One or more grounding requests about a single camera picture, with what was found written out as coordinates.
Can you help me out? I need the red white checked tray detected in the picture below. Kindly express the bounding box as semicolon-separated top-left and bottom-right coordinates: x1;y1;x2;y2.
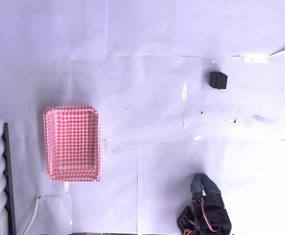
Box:
43;105;101;183

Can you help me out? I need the small black cube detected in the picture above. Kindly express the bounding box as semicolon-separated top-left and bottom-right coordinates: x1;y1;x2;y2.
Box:
209;71;228;90

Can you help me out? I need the white power cable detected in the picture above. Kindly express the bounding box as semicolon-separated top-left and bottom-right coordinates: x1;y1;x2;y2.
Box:
22;195;41;235

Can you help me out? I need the clear tape strip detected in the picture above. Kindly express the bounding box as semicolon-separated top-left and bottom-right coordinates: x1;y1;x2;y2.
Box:
244;54;270;64

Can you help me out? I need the red servo wire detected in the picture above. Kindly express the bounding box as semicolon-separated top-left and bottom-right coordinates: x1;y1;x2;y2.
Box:
200;196;223;233

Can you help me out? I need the white paper strip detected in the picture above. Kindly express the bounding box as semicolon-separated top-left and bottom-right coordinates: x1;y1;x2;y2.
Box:
268;47;285;58

